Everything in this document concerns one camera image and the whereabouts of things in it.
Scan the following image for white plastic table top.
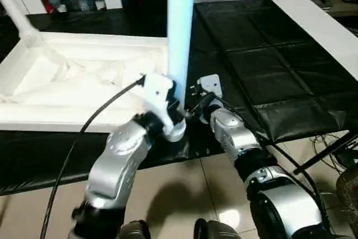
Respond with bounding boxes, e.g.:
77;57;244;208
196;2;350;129
0;31;188;143

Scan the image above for black stand rod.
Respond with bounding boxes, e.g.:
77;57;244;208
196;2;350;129
293;132;358;176

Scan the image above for white flat board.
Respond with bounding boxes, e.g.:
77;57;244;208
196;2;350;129
270;0;358;82

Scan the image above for brown woven basket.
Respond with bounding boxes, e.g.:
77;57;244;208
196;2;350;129
335;171;358;239

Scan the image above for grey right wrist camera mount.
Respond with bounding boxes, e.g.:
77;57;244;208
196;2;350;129
196;73;224;99

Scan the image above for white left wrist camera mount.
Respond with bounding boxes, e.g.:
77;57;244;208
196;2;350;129
140;73;176;134

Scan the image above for thin tangled floor cables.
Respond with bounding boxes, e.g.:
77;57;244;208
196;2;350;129
309;133;358;168

